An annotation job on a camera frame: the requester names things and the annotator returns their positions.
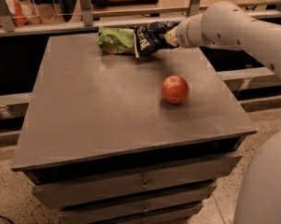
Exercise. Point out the green rice chip bag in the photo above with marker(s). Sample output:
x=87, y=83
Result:
x=114, y=40

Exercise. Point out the grey drawer cabinet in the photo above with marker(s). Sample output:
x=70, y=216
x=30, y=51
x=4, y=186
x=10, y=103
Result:
x=102, y=146

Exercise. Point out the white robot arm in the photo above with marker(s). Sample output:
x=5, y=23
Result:
x=227, y=25

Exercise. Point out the red apple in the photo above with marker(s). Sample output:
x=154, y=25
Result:
x=175, y=90

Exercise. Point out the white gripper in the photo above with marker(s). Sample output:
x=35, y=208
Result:
x=184, y=34

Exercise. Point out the grey metal railing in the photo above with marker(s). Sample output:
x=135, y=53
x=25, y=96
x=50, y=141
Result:
x=84, y=16

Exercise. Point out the blue kettle chip bag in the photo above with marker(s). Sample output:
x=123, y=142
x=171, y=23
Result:
x=149, y=38

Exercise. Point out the orange white bag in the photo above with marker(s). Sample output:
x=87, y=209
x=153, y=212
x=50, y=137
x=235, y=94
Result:
x=22, y=14

